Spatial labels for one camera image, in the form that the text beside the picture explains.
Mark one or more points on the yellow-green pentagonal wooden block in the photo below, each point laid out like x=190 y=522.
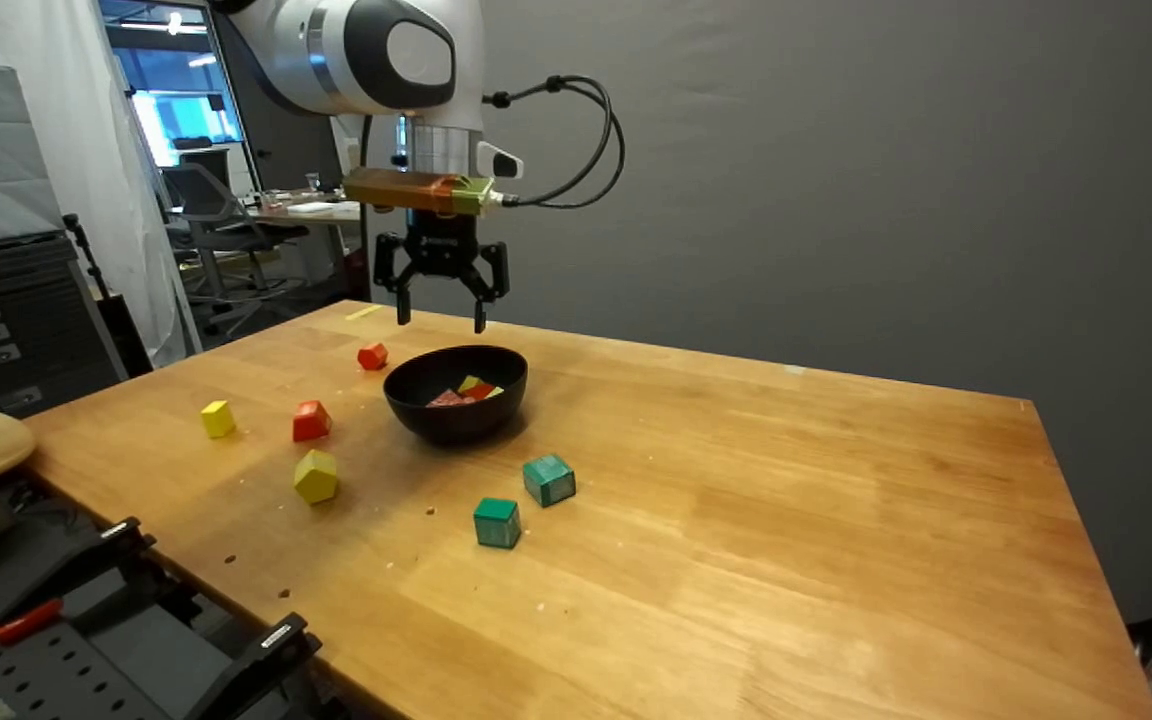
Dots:
x=317 y=476

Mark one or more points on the white desk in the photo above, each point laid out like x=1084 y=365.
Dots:
x=301 y=211

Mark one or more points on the orange wooden block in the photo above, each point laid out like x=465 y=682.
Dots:
x=491 y=394

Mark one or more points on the yellow tape strip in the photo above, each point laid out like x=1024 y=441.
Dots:
x=362 y=314

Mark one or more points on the wrist mounted stereo camera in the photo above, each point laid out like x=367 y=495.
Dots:
x=417 y=188

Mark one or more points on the black bowl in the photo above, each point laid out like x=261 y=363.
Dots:
x=456 y=429

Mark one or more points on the computer monitor blue screen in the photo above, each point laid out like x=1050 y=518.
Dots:
x=190 y=123

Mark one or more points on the teal wooden block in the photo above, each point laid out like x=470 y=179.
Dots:
x=548 y=480
x=498 y=522

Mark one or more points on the black office chair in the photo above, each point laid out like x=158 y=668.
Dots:
x=200 y=194

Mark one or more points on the black equipment case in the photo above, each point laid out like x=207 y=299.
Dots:
x=17 y=322

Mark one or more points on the yellow-green rectangular wooden block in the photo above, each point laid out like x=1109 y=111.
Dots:
x=470 y=387

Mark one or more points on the grey collapsible backdrop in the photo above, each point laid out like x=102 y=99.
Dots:
x=868 y=201

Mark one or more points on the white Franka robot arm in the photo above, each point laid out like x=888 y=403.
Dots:
x=321 y=52

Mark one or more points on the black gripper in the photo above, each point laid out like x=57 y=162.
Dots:
x=442 y=242

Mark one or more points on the yellow wooden cube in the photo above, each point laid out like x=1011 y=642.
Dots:
x=217 y=421

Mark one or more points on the white fabric curtain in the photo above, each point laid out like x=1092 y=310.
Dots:
x=111 y=226

